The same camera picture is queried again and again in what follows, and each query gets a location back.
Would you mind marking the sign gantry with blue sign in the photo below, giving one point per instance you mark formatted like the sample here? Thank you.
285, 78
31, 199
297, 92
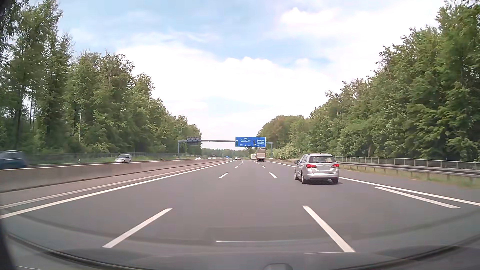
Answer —
250, 142

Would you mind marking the lorry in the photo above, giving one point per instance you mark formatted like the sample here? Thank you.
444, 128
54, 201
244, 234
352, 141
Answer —
260, 155

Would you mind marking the grey asphalt road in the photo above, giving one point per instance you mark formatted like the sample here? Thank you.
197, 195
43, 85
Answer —
247, 191

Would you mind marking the silver estate car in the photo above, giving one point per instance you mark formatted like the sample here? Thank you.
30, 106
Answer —
317, 168

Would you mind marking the white car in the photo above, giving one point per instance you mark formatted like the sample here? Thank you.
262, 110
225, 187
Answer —
123, 158

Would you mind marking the car's own bonnet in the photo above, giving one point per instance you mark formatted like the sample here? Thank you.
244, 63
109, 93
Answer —
240, 260

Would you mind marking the road markings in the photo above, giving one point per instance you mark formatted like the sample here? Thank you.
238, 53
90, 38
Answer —
329, 229

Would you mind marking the wood of green trees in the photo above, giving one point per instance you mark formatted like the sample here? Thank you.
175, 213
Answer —
393, 108
86, 108

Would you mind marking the concrete median barrier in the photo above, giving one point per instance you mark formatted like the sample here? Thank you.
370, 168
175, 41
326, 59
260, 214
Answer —
75, 173

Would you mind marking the dark blue car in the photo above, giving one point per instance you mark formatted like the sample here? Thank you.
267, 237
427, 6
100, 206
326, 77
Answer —
11, 160

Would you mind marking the metal guard rail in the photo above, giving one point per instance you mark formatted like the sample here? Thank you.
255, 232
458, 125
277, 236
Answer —
393, 167

